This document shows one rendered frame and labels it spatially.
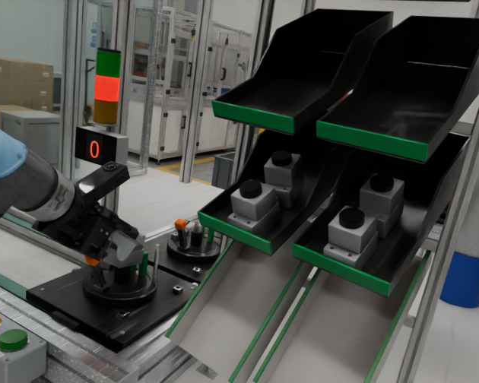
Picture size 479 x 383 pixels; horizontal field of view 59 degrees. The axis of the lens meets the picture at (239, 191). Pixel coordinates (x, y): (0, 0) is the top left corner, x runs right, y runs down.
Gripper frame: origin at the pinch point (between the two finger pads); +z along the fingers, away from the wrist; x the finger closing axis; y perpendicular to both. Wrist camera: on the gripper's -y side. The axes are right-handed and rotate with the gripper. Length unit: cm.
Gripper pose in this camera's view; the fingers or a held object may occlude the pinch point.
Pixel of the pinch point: (130, 235)
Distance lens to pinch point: 84.5
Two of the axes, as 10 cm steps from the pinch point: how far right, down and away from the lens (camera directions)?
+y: -4.1, 8.6, -3.1
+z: 3.0, 4.4, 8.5
